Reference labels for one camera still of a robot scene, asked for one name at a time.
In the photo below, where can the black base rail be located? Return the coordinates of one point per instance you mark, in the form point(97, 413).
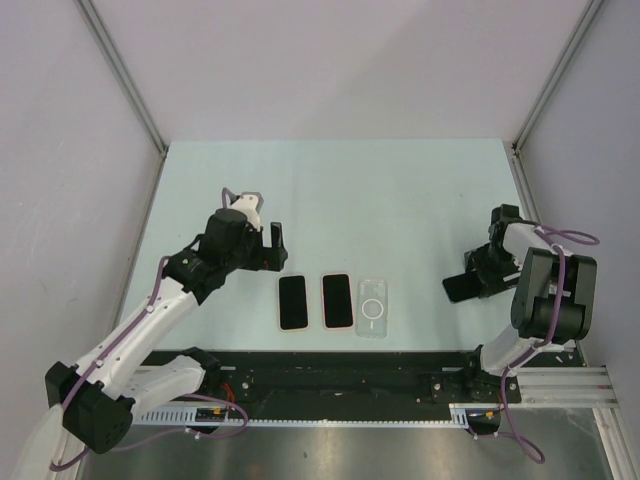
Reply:
point(343, 385)

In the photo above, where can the blue phone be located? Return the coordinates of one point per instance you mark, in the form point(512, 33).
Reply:
point(462, 287)
point(292, 302)

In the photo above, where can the black phone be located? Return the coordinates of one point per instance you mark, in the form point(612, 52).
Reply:
point(337, 300)

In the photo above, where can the right aluminium frame post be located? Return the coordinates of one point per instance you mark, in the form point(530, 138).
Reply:
point(579, 32)

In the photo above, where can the clear phone case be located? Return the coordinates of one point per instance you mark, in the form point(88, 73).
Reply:
point(372, 309)

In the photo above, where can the pink phone case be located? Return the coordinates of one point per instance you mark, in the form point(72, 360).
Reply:
point(323, 320)

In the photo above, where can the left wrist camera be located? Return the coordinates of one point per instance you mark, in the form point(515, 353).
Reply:
point(249, 204)

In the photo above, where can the left aluminium frame post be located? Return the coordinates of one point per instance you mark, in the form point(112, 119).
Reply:
point(100, 32)

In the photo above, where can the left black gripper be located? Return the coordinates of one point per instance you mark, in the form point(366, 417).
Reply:
point(267, 258)

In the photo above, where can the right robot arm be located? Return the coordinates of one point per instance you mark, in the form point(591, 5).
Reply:
point(553, 288)

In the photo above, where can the aluminium frame post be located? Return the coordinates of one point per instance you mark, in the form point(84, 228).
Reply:
point(100, 32)
point(579, 32)

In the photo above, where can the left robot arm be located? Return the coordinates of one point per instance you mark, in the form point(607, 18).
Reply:
point(98, 407)

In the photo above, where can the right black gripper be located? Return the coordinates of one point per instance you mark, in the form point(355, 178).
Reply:
point(490, 281)

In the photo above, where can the white cable duct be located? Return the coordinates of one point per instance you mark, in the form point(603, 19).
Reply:
point(197, 416)

